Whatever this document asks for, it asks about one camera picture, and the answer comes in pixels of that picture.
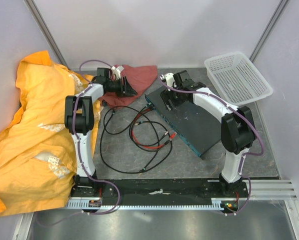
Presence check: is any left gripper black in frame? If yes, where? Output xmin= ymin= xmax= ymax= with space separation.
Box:
xmin=106 ymin=76 xmax=137 ymax=98

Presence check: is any black ethernet cable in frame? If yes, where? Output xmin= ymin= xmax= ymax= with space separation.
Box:
xmin=128 ymin=106 xmax=172 ymax=151

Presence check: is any black braided cable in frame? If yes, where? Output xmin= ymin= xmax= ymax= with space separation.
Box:
xmin=99 ymin=104 xmax=174 ymax=175

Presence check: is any red ethernet cable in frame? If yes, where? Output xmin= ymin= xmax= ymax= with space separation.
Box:
xmin=130 ymin=107 xmax=178 ymax=152

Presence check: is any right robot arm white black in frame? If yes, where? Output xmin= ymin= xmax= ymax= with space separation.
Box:
xmin=159 ymin=70 xmax=256 ymax=197

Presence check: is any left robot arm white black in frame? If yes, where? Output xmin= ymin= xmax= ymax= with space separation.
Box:
xmin=64 ymin=65 xmax=137 ymax=197

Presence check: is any red cloth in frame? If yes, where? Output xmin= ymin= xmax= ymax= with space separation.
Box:
xmin=99 ymin=64 xmax=158 ymax=108

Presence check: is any white plastic basket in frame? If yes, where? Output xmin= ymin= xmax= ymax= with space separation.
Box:
xmin=204 ymin=51 xmax=273 ymax=106

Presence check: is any orange cloth bag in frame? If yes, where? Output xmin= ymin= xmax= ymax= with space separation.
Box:
xmin=0 ymin=51 xmax=88 ymax=217

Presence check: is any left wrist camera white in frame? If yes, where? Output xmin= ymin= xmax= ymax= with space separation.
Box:
xmin=110 ymin=65 xmax=124 ymax=80

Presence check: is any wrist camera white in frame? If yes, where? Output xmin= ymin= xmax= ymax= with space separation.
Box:
xmin=110 ymin=65 xmax=124 ymax=80
xmin=163 ymin=73 xmax=175 ymax=88

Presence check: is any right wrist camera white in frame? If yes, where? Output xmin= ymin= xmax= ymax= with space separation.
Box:
xmin=163 ymin=73 xmax=175 ymax=88

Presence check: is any dark network switch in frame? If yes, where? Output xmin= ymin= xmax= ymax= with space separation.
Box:
xmin=145 ymin=86 xmax=221 ymax=157

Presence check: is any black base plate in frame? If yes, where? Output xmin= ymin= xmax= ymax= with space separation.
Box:
xmin=69 ymin=178 xmax=249 ymax=206

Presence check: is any white cable duct rail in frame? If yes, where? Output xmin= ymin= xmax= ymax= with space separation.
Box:
xmin=64 ymin=197 xmax=238 ymax=212

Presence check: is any aluminium frame rail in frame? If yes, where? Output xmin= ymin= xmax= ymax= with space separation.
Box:
xmin=249 ymin=179 xmax=299 ymax=201

